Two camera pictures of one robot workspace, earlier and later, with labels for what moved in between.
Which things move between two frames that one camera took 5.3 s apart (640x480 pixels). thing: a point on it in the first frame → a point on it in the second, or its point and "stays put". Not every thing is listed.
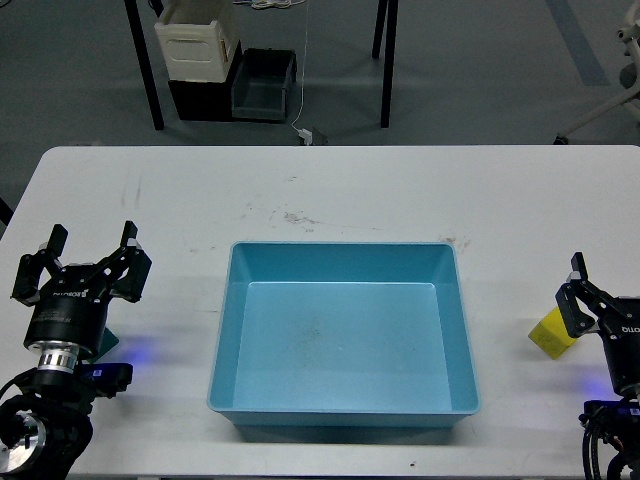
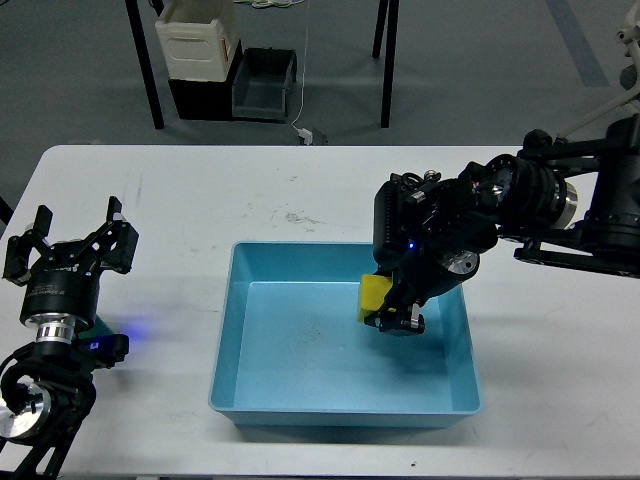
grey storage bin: [259, 90] stays put
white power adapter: [307, 136] stays put
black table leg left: [145, 64] stays put
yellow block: [552, 334] → [373, 289]
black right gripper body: [619, 326] → [429, 270]
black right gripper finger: [579, 302] → [389, 317]
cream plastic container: [194, 51] stays put
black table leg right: [385, 35] stays put
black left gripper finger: [130, 285] → [114, 246]
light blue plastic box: [343, 334] stays put
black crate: [206, 100] stays put
